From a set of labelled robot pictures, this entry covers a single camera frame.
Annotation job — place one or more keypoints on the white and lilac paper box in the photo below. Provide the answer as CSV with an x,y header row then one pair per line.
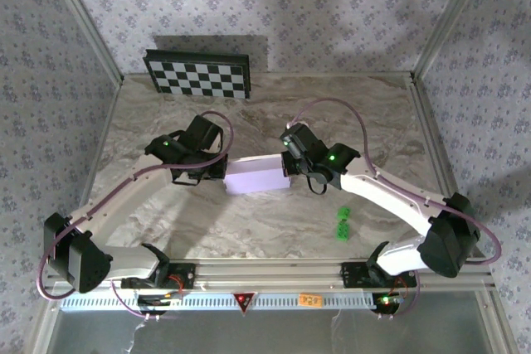
x,y
257,176

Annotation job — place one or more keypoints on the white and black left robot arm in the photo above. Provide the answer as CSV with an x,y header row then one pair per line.
x,y
120,205

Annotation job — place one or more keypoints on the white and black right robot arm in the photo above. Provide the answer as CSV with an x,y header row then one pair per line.
x,y
394,205

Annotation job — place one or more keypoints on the small green building block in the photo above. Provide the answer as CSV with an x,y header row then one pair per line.
x,y
343,214

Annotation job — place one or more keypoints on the large green building block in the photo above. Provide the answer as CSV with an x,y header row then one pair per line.
x,y
342,232

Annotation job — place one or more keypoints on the black and white checkerboard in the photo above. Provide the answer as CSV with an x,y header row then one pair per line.
x,y
197,76

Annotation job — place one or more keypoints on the orange paper label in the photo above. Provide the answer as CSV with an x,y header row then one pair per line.
x,y
310,299

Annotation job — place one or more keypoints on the black controller board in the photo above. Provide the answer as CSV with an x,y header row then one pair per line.
x,y
157,300
388,302

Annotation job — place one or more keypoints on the red triangle warning sticker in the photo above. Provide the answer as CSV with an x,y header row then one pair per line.
x,y
245,300

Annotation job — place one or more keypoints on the aluminium side rail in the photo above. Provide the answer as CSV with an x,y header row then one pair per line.
x,y
433,142
101,138

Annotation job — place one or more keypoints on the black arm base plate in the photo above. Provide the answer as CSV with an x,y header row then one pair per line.
x,y
352,274
184,275

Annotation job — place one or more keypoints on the long aluminium frame rail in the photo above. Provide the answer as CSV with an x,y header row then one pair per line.
x,y
265,273

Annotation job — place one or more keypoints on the grey lower frame panel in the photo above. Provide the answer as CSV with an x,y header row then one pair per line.
x,y
265,333

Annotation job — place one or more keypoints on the aluminium frame post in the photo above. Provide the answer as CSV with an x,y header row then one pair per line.
x,y
450,18
84,18

